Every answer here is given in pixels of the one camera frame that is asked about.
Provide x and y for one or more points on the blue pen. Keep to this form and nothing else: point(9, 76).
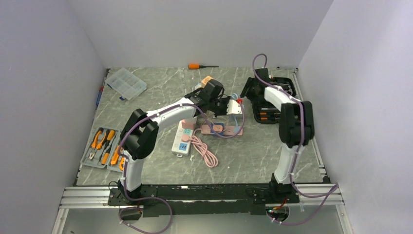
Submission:
point(100, 92)

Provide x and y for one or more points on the peach cube adapter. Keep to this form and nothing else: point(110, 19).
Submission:
point(206, 80)

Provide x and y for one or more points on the pink cube adapter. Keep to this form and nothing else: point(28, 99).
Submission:
point(189, 123)

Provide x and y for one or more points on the aluminium rail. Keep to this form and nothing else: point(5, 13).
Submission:
point(97, 196)

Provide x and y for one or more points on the orange handle screwdriver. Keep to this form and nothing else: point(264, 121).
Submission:
point(198, 66)

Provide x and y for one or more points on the clear plastic screw box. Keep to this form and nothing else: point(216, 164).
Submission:
point(126, 84)

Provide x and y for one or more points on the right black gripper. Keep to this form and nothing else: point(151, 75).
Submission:
point(247, 91)

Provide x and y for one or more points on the white power strip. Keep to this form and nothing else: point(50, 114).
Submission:
point(182, 141)

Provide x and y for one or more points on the pink power strip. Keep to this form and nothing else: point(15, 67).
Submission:
point(229, 130)

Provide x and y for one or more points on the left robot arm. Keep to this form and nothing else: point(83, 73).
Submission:
point(140, 133)

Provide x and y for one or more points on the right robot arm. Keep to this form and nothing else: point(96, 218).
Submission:
point(295, 120)

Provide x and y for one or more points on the grey tool case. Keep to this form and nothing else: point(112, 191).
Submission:
point(101, 151)

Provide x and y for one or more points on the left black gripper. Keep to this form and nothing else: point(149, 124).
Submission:
point(224, 112)

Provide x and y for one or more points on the blue cube adapter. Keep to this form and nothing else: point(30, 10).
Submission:
point(216, 133)

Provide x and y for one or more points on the black base frame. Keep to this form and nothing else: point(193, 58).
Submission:
point(201, 199)

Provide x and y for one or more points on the small pink charger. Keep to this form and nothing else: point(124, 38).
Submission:
point(217, 128)

